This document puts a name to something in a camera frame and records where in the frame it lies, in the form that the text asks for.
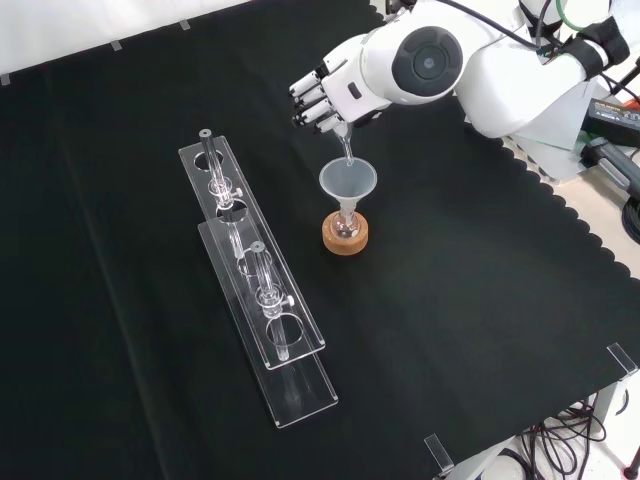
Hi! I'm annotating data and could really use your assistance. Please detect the cork ring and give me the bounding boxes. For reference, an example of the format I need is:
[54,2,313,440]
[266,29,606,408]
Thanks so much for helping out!
[322,211,372,256]

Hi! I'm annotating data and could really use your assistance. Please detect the black floor cable bundle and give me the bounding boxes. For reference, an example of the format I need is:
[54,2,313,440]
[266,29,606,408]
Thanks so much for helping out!
[517,394,640,480]

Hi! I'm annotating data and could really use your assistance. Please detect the clear acrylic funnel stand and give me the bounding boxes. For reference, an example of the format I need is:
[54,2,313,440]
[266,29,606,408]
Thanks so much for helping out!
[178,128,340,431]

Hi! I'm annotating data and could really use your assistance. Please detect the grey bench leg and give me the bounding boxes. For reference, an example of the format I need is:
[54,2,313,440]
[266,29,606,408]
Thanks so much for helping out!
[593,378,628,444]

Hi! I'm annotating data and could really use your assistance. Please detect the glass round-bottom flask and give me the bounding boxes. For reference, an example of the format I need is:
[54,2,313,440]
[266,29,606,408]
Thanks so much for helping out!
[333,207,362,240]

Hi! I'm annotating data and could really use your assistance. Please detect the white paper sheet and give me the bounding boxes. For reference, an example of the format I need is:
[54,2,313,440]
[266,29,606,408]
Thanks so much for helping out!
[508,78,599,182]

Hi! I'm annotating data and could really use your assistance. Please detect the black power adapter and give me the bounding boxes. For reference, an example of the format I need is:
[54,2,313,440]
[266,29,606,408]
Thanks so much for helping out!
[583,96,640,135]

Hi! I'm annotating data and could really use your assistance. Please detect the black handled tool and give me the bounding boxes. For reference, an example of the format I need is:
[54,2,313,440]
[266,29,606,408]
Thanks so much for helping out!
[585,138,640,197]

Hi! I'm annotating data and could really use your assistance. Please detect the black cable coil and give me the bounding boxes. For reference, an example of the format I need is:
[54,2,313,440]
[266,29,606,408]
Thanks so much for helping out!
[621,196,640,247]

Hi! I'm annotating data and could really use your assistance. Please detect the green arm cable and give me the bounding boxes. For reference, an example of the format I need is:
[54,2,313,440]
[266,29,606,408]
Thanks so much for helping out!
[555,0,584,35]

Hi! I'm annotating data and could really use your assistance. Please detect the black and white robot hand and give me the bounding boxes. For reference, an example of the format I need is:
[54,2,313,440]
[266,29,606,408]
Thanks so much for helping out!
[288,35,389,136]

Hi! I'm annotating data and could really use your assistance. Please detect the translucent plastic funnel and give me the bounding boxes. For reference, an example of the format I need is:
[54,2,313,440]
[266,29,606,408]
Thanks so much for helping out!
[318,156,378,217]

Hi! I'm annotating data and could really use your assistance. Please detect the black bench cloth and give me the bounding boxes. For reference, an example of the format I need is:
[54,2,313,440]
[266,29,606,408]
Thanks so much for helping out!
[0,0,640,480]

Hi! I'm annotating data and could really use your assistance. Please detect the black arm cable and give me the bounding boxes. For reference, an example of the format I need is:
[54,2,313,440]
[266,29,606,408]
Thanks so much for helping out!
[439,0,544,50]

